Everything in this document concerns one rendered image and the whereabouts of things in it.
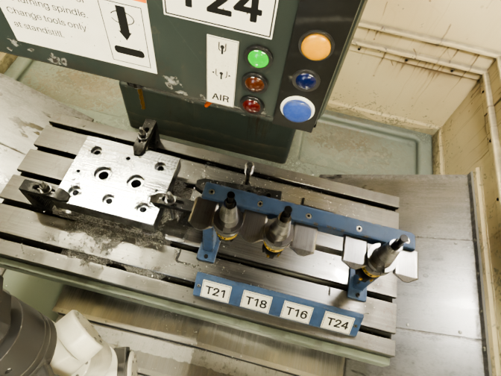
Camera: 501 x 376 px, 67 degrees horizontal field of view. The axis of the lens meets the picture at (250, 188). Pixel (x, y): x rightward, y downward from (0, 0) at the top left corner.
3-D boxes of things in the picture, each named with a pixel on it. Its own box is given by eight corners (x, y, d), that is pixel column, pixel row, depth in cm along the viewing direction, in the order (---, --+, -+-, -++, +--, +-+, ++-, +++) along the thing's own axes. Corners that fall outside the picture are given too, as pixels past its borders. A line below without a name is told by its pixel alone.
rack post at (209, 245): (214, 263, 108) (215, 218, 82) (195, 259, 108) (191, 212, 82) (223, 232, 113) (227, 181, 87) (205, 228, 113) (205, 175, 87)
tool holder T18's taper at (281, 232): (290, 223, 80) (297, 209, 74) (288, 242, 78) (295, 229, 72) (269, 220, 80) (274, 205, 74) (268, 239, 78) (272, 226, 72)
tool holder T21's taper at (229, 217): (239, 210, 81) (242, 195, 75) (238, 229, 78) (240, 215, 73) (218, 207, 80) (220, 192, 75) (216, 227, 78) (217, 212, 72)
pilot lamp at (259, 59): (268, 72, 36) (271, 53, 34) (244, 66, 36) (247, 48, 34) (268, 68, 36) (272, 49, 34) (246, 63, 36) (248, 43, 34)
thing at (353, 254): (364, 272, 78) (366, 271, 77) (339, 265, 78) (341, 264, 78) (367, 242, 82) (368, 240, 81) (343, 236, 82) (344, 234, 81)
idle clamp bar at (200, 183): (277, 214, 118) (280, 204, 112) (195, 200, 118) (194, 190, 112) (278, 200, 120) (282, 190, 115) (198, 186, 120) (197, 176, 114)
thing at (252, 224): (261, 246, 79) (262, 245, 78) (236, 239, 79) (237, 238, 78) (268, 216, 82) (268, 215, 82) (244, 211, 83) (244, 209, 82)
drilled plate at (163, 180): (155, 232, 107) (153, 224, 102) (57, 207, 107) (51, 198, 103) (181, 166, 118) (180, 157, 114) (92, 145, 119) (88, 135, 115)
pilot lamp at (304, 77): (314, 94, 37) (319, 77, 35) (291, 89, 37) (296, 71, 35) (314, 89, 37) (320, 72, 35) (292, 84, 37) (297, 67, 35)
